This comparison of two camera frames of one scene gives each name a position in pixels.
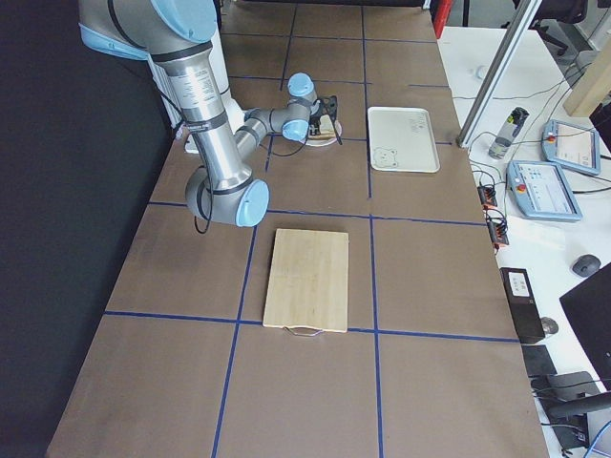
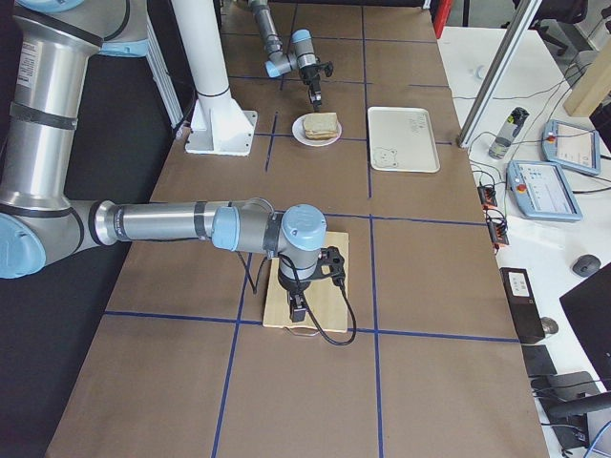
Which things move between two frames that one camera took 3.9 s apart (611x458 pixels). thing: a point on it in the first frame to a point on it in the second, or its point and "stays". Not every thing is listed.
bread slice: [326, 129] stays
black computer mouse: [586, 265] stays
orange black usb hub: [495, 217] stays
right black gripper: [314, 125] to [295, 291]
